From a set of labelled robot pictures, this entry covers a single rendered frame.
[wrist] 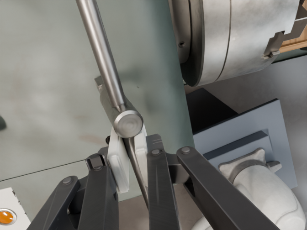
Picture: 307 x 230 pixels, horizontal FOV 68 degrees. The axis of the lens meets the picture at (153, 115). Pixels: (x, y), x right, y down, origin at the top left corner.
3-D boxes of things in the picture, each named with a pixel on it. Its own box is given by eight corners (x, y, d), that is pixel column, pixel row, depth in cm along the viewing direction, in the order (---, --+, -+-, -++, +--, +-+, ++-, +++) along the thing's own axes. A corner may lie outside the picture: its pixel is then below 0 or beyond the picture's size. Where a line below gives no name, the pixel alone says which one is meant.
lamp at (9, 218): (3, 221, 31) (0, 226, 31) (-4, 210, 31) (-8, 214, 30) (18, 217, 32) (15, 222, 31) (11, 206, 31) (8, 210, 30)
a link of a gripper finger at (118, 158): (129, 192, 16) (119, 195, 16) (129, 145, 22) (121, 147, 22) (117, 155, 14) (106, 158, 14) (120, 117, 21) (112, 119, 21)
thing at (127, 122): (88, 76, 25) (110, 117, 15) (108, 70, 25) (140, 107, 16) (95, 94, 26) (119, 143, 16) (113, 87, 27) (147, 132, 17)
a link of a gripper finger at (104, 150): (115, 203, 14) (67, 216, 14) (118, 160, 18) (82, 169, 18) (108, 184, 13) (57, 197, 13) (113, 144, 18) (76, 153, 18)
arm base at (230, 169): (280, 179, 92) (290, 187, 86) (230, 199, 92) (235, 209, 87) (272, 142, 85) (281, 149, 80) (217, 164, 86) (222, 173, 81)
